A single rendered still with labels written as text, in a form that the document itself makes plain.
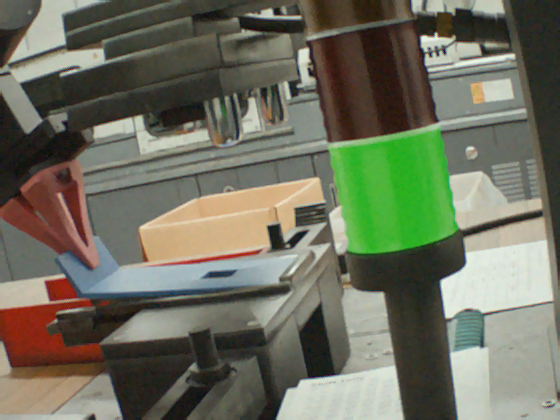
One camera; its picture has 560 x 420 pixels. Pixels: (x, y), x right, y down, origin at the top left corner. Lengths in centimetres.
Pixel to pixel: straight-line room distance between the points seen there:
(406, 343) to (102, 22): 32
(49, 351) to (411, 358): 56
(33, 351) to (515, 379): 46
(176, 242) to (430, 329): 268
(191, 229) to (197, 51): 245
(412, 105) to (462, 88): 473
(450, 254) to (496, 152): 474
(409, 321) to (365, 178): 5
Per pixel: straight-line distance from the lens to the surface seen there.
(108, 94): 51
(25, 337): 84
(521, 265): 84
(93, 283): 62
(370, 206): 28
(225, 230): 289
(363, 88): 28
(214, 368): 44
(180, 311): 55
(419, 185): 28
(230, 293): 56
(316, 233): 78
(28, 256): 613
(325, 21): 28
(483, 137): 502
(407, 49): 28
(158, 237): 299
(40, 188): 61
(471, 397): 42
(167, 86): 50
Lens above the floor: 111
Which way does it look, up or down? 8 degrees down
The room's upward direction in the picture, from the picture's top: 12 degrees counter-clockwise
